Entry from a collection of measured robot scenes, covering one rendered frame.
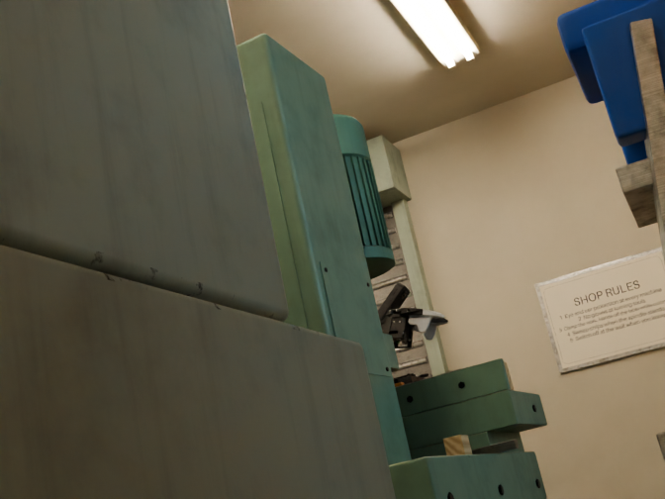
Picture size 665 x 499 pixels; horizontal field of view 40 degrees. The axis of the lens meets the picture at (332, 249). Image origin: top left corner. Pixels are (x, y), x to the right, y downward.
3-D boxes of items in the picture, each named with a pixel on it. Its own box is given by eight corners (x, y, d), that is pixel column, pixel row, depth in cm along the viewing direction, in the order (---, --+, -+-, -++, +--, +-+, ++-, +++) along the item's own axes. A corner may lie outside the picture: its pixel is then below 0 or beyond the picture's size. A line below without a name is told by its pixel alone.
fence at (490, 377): (511, 389, 159) (503, 358, 161) (508, 388, 158) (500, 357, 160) (224, 465, 182) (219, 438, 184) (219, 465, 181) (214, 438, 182)
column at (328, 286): (418, 467, 149) (328, 74, 170) (359, 472, 129) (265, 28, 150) (298, 497, 157) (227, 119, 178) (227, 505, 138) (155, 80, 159)
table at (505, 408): (561, 425, 183) (552, 395, 185) (520, 423, 156) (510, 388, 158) (299, 489, 206) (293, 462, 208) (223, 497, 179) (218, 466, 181)
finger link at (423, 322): (442, 334, 231) (410, 336, 236) (445, 312, 234) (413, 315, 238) (437, 329, 229) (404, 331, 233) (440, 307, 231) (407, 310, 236)
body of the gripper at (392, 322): (414, 349, 238) (371, 349, 244) (418, 318, 242) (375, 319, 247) (404, 337, 232) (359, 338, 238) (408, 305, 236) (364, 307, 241)
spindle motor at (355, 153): (409, 268, 185) (375, 130, 194) (373, 253, 169) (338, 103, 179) (332, 294, 192) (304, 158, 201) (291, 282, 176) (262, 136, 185)
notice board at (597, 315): (695, 339, 428) (664, 246, 442) (695, 339, 427) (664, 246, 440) (560, 373, 450) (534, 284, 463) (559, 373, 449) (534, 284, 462)
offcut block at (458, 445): (455, 461, 154) (450, 439, 155) (473, 457, 153) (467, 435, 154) (447, 461, 150) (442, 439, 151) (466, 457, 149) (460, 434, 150)
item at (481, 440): (524, 452, 176) (520, 432, 177) (492, 454, 157) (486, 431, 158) (340, 496, 191) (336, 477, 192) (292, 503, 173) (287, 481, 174)
